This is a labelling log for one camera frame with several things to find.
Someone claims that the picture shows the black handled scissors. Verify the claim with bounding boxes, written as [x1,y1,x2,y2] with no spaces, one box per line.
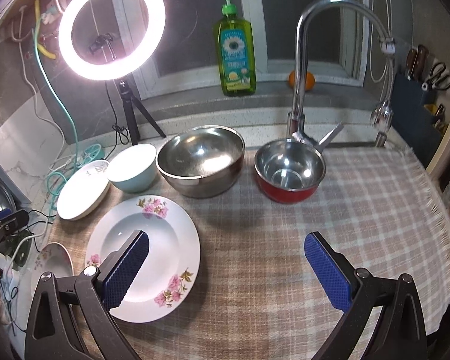
[421,62,450,91]

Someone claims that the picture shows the dark blue knife holder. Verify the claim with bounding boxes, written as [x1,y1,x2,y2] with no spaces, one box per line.
[391,73,448,167]

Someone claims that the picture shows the floral white deep plate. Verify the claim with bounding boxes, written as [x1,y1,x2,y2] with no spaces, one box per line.
[85,195,201,323]

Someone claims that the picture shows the black tripod stand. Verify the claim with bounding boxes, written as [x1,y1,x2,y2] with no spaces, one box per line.
[114,78,167,146]

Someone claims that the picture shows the plaid beige table cloth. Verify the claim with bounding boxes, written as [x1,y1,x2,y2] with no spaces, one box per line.
[46,145,450,360]

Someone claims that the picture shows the red steel-lined saucepan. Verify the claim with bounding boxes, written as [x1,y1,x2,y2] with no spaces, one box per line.
[253,123,344,204]

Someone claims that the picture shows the orange fruit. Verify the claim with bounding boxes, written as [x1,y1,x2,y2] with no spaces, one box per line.
[287,71,316,91]

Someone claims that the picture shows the white charger cable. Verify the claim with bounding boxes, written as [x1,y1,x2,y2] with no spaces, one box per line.
[10,5,84,173]

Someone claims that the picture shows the light blue ceramic bowl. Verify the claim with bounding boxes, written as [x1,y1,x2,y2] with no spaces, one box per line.
[105,144,157,194]

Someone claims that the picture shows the green dish soap bottle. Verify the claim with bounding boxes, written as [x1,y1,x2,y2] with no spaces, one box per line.
[213,0,257,97]

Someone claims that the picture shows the large stainless steel bowl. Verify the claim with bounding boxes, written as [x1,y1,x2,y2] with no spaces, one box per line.
[156,125,245,198]

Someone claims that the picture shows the brown handled knife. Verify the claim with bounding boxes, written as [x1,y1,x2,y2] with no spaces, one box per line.
[405,45,429,81]

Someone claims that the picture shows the teal power cable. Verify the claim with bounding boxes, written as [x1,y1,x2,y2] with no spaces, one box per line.
[32,14,80,218]

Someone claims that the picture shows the white ring light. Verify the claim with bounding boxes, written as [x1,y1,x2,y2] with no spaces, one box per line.
[58,0,166,80]

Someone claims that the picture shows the black GenRobot device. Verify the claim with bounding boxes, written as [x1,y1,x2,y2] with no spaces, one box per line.
[0,209,29,244]

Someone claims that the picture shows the teal round power strip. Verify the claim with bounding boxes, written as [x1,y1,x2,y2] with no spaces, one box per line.
[78,143,105,167]

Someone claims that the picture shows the plain white plate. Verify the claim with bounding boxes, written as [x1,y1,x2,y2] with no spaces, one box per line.
[57,159,110,221]

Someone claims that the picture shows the chrome kitchen faucet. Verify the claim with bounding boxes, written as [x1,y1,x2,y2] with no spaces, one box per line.
[286,0,396,147]

